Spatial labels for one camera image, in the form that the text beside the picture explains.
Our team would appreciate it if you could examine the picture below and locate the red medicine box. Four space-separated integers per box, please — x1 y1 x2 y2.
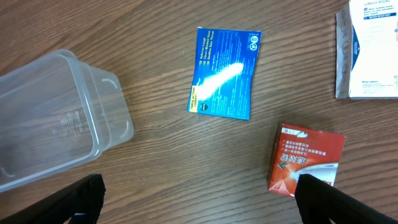
267 123 346 197

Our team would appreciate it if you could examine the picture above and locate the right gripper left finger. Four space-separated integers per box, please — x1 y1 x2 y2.
1 174 106 224

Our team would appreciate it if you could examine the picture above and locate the blue lozenge packet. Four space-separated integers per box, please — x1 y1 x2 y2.
187 27 262 120

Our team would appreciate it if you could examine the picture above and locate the white bandage box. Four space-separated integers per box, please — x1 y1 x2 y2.
335 0 397 99

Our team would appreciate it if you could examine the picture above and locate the clear plastic container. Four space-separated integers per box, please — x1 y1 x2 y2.
1 49 134 192

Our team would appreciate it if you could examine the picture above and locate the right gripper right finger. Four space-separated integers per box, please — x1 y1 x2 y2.
295 174 397 224

